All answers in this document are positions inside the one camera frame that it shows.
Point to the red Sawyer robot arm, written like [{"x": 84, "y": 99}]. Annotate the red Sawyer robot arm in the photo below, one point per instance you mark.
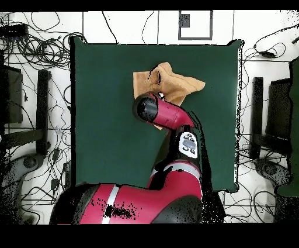
[{"x": 168, "y": 114}]

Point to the black power strip box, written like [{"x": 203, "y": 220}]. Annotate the black power strip box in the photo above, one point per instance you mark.
[{"x": 14, "y": 30}]

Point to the black socket strip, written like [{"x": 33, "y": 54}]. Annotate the black socket strip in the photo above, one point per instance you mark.
[{"x": 67, "y": 177}]

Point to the tan terry towel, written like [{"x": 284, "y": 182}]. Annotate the tan terry towel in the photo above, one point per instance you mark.
[{"x": 182, "y": 86}]

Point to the black stand bar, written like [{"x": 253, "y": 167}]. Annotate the black stand bar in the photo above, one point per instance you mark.
[
  {"x": 42, "y": 105},
  {"x": 257, "y": 117}
]

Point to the grey square floor frame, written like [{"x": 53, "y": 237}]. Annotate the grey square floor frame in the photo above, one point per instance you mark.
[{"x": 195, "y": 38}]

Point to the green cloth sheet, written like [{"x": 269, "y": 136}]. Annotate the green cloth sheet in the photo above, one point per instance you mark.
[{"x": 294, "y": 117}]

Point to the small black plug adapter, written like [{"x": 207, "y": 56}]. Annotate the small black plug adapter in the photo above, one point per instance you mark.
[{"x": 55, "y": 184}]

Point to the dark green table cloth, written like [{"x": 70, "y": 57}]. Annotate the dark green table cloth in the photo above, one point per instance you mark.
[{"x": 105, "y": 117}]

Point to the dark grey chair base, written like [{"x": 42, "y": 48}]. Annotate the dark grey chair base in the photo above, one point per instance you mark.
[
  {"x": 30, "y": 162},
  {"x": 271, "y": 169}
]

